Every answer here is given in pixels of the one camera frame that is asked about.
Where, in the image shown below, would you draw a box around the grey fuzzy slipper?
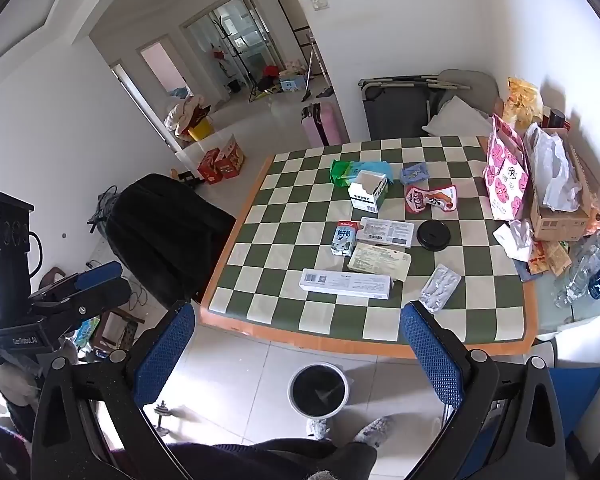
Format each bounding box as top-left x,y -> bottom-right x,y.
306,417 -> 335,442
352,416 -> 397,448

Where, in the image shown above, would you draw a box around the yellow snack bag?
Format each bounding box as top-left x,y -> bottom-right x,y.
502,76 -> 543,128

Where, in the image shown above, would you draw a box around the green blue plastic packet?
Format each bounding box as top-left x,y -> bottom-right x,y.
329,159 -> 395,188

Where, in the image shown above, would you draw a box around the red carton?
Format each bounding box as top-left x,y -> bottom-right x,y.
215,134 -> 247,178
196,147 -> 223,185

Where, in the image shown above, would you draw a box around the black coat rack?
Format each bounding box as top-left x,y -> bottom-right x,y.
211,14 -> 261,103

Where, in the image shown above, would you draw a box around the pink flower paper bag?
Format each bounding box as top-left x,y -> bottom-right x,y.
482,112 -> 531,222

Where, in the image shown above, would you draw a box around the black round lid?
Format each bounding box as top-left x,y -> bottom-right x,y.
416,219 -> 452,252

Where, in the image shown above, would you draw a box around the white pillow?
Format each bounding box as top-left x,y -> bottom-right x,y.
422,96 -> 496,137

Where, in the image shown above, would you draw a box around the yellow bin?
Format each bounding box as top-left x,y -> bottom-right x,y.
187,116 -> 216,142

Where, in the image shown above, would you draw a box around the long white box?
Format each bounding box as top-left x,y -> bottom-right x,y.
300,268 -> 394,300

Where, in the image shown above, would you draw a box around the white trash bin black liner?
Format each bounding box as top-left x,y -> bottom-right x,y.
287,363 -> 350,420

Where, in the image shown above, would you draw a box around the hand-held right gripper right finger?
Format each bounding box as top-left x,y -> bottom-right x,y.
400,301 -> 578,480

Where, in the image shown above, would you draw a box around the white plastic bag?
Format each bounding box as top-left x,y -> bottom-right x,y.
524,122 -> 583,211

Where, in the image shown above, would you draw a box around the green white checkered table mat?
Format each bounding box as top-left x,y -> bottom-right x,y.
207,136 -> 531,343

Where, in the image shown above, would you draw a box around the pink suitcase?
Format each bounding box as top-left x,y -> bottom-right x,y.
300,101 -> 351,147

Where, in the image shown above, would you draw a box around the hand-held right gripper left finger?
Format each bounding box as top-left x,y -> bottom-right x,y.
31,301 -> 197,480

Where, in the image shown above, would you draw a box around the blue snack packet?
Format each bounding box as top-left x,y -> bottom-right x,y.
400,162 -> 430,186

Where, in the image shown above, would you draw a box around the orange wrappers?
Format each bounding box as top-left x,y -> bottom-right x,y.
527,240 -> 573,277

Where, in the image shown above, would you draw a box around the blue stool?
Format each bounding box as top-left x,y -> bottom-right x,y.
547,366 -> 600,423

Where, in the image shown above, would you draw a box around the beige flat box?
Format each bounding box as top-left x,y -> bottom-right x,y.
347,242 -> 412,282

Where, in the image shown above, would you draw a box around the cardboard box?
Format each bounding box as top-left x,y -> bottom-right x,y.
524,127 -> 600,242

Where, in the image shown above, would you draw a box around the pile of clothes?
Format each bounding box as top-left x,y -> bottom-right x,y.
164,94 -> 212,136

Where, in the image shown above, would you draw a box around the red snack packet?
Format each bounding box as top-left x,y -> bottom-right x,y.
404,184 -> 458,216

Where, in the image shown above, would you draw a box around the grey backpack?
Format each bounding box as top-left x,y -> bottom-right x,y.
87,185 -> 123,233

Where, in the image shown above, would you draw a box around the dark jar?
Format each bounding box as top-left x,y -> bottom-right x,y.
541,107 -> 571,131

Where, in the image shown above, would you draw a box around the white flat box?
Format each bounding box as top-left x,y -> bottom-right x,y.
356,217 -> 416,249

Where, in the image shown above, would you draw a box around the black fabric chair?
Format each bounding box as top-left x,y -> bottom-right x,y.
104,173 -> 237,303

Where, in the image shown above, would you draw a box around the small milk carton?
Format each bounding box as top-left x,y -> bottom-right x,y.
330,220 -> 358,257

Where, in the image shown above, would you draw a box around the small metal dumbbell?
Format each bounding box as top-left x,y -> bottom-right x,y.
152,400 -> 182,433

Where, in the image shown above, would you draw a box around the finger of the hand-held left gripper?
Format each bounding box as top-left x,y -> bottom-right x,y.
27,280 -> 132,333
30,261 -> 123,302

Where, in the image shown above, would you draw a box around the wooden table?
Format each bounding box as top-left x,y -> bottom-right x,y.
198,135 -> 600,361

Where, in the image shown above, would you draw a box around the crumpled white tissue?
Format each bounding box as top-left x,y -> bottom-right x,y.
492,219 -> 535,262

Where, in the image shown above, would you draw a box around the person's dark clothing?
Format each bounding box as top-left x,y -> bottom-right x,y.
165,437 -> 378,480

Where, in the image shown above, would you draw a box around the grey cushion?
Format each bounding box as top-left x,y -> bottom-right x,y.
437,69 -> 501,116

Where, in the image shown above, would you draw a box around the clear plastic bottle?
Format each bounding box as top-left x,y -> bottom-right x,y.
552,215 -> 600,310

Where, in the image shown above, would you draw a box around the white carton box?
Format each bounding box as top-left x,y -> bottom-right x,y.
348,170 -> 390,213

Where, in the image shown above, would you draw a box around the person's left forearm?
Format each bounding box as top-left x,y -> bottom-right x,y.
0,355 -> 46,480

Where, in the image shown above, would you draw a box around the silver blister pack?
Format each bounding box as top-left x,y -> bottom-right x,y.
420,263 -> 462,314

